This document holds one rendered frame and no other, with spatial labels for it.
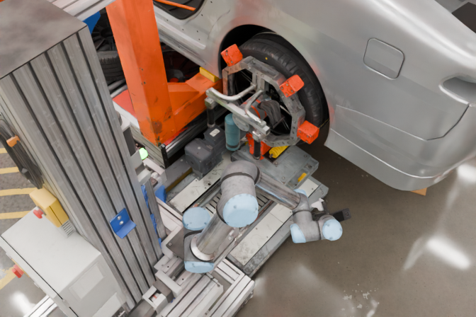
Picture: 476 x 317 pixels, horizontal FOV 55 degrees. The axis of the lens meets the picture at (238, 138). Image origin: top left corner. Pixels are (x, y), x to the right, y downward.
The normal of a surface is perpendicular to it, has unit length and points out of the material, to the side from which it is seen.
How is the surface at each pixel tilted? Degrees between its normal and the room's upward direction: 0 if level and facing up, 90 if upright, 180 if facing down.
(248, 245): 0
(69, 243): 0
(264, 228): 0
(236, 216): 83
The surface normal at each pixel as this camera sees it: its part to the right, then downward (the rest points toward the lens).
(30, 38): -0.01, -0.62
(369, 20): -0.66, 0.44
